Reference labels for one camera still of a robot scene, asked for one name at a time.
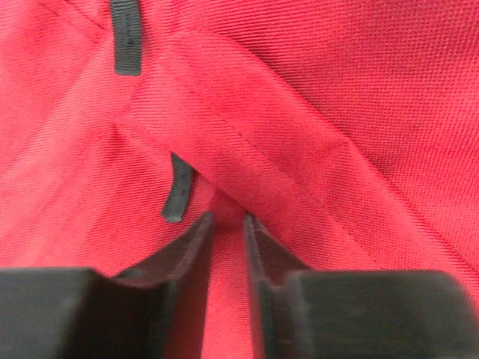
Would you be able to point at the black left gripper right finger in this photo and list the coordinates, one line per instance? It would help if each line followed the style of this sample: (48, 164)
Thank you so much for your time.
(298, 312)

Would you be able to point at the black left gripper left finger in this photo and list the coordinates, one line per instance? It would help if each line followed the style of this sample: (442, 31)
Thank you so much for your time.
(153, 309)

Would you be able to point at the red student backpack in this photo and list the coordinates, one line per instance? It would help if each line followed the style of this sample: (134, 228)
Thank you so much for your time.
(349, 128)

